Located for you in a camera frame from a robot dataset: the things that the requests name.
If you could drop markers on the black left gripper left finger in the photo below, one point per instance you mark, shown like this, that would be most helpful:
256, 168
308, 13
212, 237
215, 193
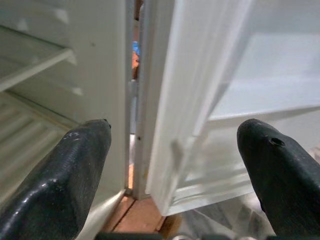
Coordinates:
57, 180

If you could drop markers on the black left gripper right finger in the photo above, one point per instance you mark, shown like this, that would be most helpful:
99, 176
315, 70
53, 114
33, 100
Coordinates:
287, 180

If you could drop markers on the white fridge cabinet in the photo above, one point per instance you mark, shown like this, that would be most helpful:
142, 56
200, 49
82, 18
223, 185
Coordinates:
100, 75

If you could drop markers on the glass fridge shelf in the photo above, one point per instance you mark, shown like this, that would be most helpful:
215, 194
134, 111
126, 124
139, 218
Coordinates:
30, 60

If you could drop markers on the white fridge door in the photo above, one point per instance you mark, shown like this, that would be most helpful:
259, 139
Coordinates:
175, 75

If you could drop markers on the clear door bottom shelf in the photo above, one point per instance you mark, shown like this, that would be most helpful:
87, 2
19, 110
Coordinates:
212, 180

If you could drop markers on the white moulded door shelf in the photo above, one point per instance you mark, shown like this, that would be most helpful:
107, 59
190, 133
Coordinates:
270, 87

